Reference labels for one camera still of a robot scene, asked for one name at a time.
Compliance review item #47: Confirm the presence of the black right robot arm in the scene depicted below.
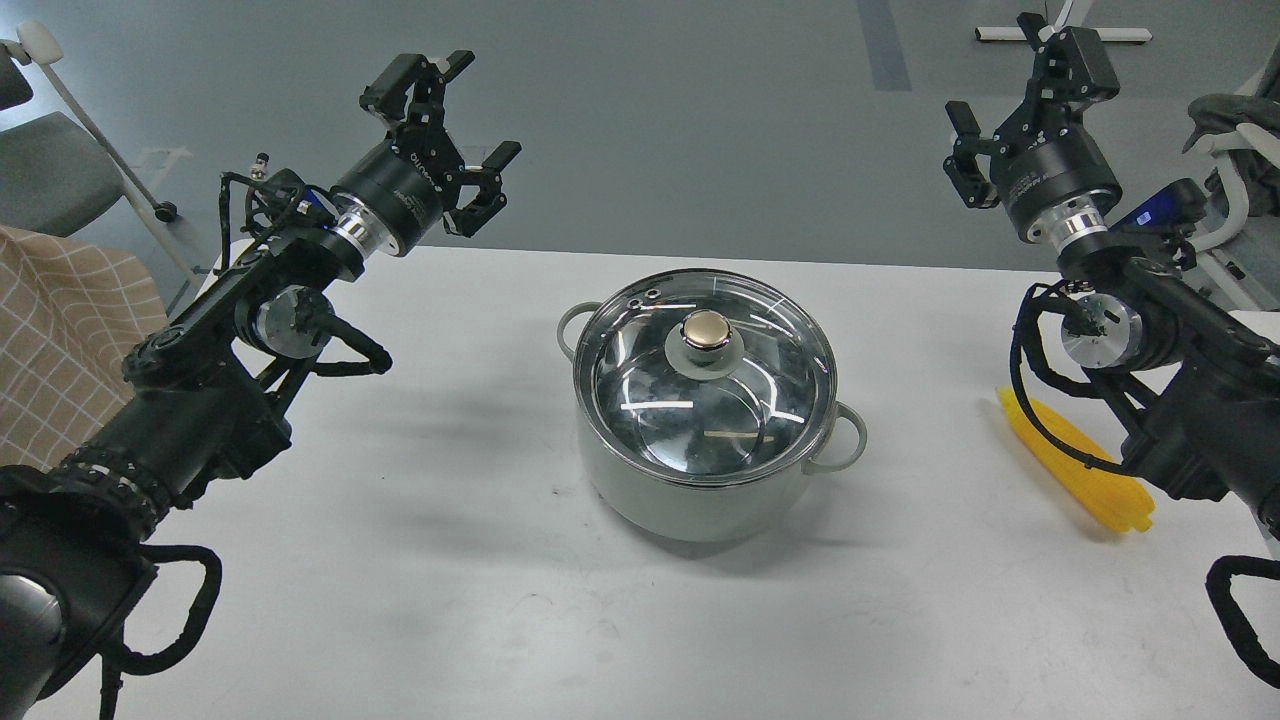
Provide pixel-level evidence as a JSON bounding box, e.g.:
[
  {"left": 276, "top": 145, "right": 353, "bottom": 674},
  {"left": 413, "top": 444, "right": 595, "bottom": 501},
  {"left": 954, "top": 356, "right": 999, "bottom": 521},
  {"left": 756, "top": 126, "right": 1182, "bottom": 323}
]
[{"left": 943, "top": 13, "right": 1279, "bottom": 538}]

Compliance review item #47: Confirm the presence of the glass lid with gold knob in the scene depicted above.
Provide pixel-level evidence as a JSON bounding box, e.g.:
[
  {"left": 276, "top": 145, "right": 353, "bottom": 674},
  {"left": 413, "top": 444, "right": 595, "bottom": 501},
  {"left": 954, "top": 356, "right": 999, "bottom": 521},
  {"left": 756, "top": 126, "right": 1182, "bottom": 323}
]
[{"left": 559, "top": 269, "right": 838, "bottom": 489}]

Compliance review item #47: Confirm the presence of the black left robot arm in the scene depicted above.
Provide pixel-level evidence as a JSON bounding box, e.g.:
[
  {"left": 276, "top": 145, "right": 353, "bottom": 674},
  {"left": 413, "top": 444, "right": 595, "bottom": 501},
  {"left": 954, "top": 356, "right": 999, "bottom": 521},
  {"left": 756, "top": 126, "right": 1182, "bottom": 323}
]
[{"left": 3, "top": 50, "right": 521, "bottom": 719}]

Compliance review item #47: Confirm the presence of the beige checkered cloth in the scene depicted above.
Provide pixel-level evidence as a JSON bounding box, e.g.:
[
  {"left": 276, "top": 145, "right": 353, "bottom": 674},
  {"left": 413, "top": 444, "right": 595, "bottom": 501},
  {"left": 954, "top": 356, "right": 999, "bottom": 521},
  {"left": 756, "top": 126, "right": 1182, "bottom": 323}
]
[{"left": 1, "top": 227, "right": 166, "bottom": 470}]

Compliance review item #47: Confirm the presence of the yellow toy corn cob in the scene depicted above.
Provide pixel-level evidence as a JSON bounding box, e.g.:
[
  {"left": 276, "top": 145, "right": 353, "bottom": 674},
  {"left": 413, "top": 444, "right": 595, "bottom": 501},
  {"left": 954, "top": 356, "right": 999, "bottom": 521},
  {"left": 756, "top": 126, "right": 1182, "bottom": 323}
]
[{"left": 996, "top": 386, "right": 1156, "bottom": 533}]

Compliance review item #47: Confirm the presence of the white chair with dark clothes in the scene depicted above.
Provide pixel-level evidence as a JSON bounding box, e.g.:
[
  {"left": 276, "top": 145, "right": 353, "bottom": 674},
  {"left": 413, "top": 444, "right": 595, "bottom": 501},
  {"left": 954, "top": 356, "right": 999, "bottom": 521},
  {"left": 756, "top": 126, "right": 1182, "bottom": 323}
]
[{"left": 1184, "top": 51, "right": 1279, "bottom": 311}]

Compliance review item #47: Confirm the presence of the white table leg base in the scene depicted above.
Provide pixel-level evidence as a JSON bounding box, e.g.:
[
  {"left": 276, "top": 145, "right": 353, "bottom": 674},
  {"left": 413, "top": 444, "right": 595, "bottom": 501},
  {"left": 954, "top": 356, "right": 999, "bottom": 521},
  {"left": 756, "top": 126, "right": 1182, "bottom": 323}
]
[{"left": 973, "top": 1, "right": 1153, "bottom": 45}]

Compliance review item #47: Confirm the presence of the pale green steel pot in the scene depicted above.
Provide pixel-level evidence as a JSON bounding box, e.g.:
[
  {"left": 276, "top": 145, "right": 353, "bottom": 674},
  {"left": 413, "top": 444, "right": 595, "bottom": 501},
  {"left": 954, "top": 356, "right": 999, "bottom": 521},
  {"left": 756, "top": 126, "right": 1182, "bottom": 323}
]
[{"left": 556, "top": 268, "right": 869, "bottom": 543}]

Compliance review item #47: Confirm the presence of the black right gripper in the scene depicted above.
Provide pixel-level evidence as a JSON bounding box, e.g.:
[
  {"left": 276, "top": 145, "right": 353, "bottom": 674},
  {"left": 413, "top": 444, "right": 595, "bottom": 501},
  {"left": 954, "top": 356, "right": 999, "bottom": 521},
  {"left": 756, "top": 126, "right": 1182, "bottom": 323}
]
[{"left": 943, "top": 12, "right": 1123, "bottom": 243}]

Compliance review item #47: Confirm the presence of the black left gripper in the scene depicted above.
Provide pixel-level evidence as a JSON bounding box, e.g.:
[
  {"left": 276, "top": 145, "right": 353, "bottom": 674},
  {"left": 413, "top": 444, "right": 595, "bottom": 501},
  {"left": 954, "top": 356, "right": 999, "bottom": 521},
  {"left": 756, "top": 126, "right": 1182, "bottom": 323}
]
[{"left": 332, "top": 50, "right": 524, "bottom": 258}]

